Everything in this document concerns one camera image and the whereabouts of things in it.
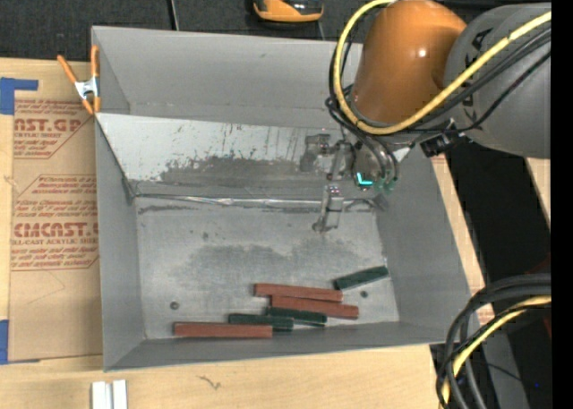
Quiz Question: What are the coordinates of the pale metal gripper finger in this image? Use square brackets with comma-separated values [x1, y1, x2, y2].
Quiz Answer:
[312, 183, 346, 234]
[298, 132, 338, 173]

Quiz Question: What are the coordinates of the dark green flat block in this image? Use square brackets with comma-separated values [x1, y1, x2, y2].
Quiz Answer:
[263, 306, 329, 327]
[333, 265, 389, 291]
[227, 312, 295, 332]

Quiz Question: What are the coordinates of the grey metal bin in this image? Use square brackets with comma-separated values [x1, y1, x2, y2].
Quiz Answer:
[90, 25, 483, 372]

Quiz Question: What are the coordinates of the red-brown flat block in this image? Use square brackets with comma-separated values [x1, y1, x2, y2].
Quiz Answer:
[173, 321, 274, 339]
[252, 282, 345, 303]
[270, 294, 360, 320]

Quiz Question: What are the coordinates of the brown cardboard board red print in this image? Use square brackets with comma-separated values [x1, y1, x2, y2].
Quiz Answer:
[0, 56, 105, 364]

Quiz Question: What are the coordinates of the black cylinder on white bracket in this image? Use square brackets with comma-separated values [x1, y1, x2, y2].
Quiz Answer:
[392, 128, 459, 163]

